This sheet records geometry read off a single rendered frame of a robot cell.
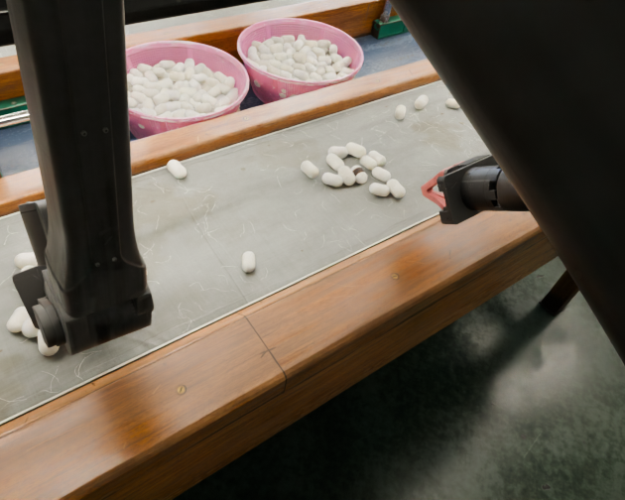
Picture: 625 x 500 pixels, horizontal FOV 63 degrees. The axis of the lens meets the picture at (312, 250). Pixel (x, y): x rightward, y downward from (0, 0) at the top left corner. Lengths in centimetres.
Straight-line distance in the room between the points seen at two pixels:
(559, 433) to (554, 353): 26
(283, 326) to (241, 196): 26
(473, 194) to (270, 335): 30
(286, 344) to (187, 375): 12
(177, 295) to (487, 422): 107
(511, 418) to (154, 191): 116
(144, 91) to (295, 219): 41
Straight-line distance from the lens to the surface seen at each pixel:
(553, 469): 158
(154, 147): 86
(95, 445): 58
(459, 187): 68
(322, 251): 74
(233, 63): 108
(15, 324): 68
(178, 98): 103
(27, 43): 30
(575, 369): 177
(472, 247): 78
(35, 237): 51
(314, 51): 120
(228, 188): 81
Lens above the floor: 129
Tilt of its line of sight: 49 degrees down
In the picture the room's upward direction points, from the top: 11 degrees clockwise
